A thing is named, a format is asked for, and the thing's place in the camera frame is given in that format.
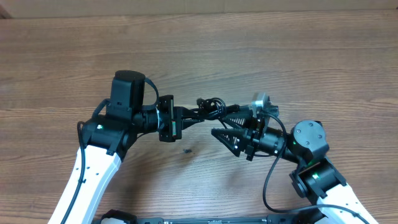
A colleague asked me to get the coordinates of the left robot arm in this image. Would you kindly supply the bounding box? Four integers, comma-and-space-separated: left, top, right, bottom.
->
49, 70, 202, 223

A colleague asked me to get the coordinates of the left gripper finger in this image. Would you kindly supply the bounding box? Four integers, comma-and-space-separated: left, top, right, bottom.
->
182, 118, 205, 130
174, 106, 207, 120

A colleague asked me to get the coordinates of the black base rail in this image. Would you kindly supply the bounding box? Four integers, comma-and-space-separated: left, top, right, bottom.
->
91, 210, 327, 224

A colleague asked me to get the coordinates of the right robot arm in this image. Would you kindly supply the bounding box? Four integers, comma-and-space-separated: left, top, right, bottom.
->
211, 109, 376, 223

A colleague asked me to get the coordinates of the thick black USB cable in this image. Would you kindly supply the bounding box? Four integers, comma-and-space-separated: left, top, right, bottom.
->
196, 97, 252, 121

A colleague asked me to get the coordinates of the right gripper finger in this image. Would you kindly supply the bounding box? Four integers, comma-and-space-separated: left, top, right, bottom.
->
222, 111, 252, 128
211, 128, 247, 157

